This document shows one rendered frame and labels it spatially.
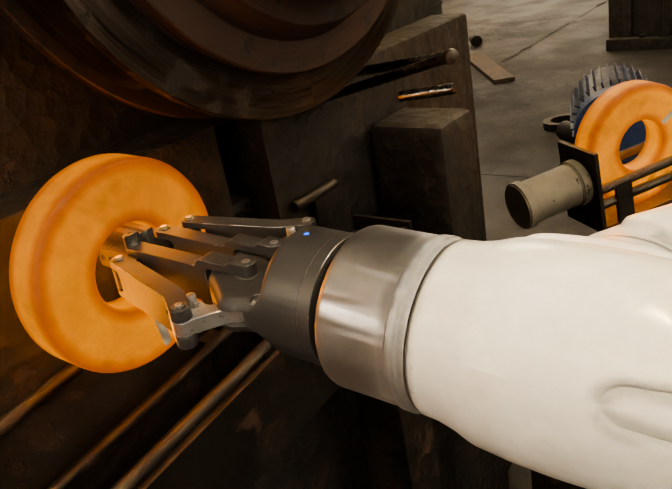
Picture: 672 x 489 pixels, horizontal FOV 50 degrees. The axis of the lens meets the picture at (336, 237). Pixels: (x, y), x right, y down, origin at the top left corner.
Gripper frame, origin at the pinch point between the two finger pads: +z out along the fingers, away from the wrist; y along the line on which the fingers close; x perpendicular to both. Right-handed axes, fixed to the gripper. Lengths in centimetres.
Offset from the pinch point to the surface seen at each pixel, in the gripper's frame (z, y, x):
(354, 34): -4.6, 25.1, 8.9
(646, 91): -19, 64, -6
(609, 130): -16, 59, -10
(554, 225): 35, 181, -87
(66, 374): 4.9, -4.2, -10.1
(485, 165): 82, 229, -89
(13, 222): 6.7, -3.2, 1.9
